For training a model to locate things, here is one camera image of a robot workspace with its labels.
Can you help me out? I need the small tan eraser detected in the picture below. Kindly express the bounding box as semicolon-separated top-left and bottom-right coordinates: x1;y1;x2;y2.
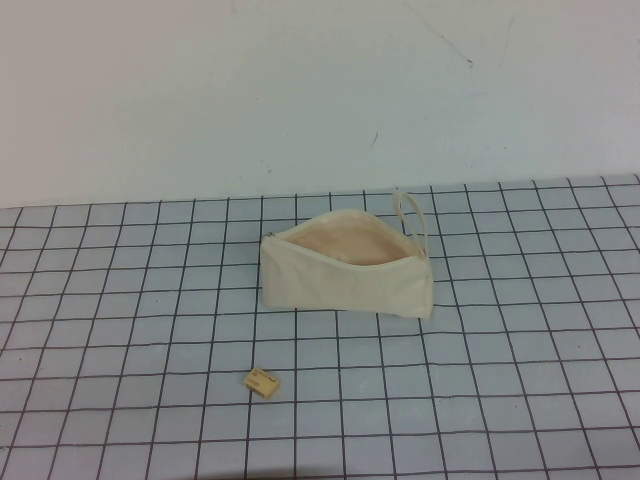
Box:
242;368;282;400

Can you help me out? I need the cream fabric pencil case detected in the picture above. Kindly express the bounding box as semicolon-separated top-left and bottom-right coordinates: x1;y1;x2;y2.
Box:
259;189;434;320

